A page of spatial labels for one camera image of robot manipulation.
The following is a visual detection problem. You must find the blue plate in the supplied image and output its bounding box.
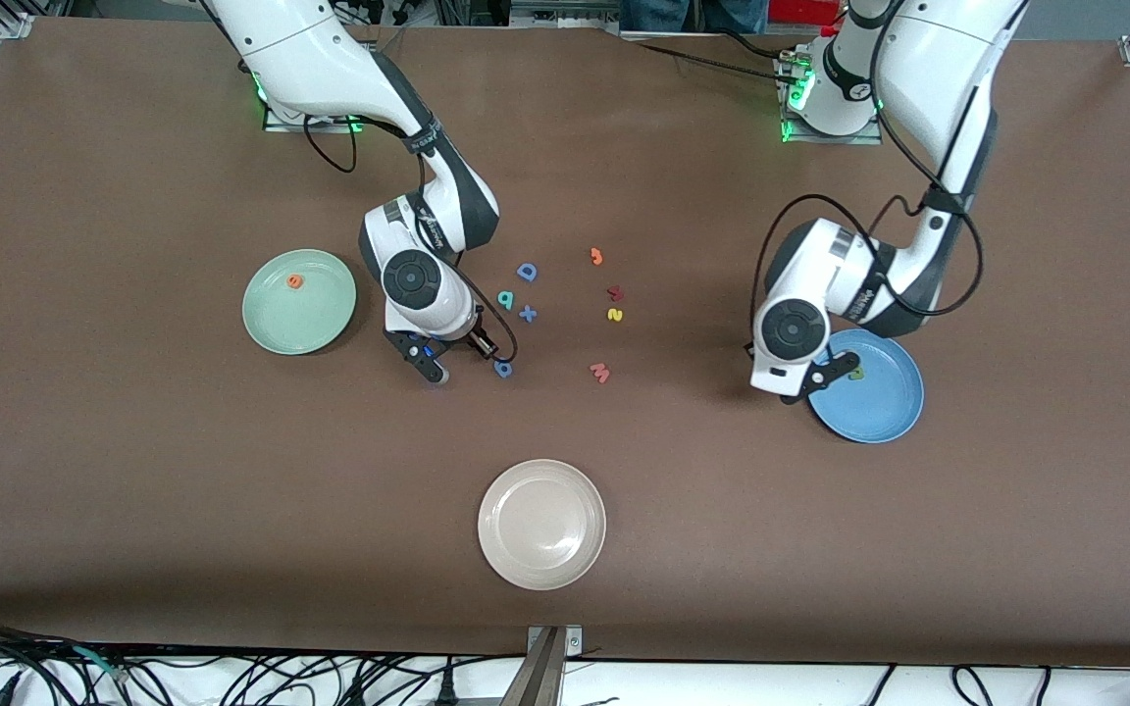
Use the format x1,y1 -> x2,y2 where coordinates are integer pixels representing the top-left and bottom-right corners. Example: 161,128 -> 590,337
806,328 -> 925,444

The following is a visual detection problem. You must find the grey power strip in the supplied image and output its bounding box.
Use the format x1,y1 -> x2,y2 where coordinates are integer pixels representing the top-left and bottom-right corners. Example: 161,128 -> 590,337
511,0 -> 625,30

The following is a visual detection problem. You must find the teal floor cable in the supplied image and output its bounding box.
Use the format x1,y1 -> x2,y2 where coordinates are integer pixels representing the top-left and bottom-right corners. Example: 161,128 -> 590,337
75,647 -> 125,682

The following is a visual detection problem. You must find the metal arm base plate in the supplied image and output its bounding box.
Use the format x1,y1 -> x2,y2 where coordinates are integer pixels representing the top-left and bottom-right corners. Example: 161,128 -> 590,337
263,98 -> 367,132
781,54 -> 885,146

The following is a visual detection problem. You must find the black cable on table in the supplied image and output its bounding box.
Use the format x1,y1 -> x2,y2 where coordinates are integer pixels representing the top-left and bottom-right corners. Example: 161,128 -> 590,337
624,29 -> 801,84

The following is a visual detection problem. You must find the aluminium table bracket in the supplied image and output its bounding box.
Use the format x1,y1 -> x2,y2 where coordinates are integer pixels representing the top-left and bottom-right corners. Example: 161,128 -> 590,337
501,625 -> 584,706

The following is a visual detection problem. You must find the red box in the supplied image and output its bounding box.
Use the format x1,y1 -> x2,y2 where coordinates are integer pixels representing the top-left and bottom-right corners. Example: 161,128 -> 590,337
769,0 -> 846,25

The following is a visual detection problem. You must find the beige white plate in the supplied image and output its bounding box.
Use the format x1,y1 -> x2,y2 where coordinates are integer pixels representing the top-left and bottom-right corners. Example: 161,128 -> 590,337
478,459 -> 607,591

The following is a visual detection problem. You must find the person in blue jeans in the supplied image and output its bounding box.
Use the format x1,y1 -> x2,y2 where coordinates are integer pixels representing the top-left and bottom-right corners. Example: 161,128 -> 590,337
621,0 -> 770,35

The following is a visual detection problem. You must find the pale green plate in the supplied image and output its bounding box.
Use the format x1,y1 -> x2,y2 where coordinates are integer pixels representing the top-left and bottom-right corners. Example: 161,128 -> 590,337
242,249 -> 357,355

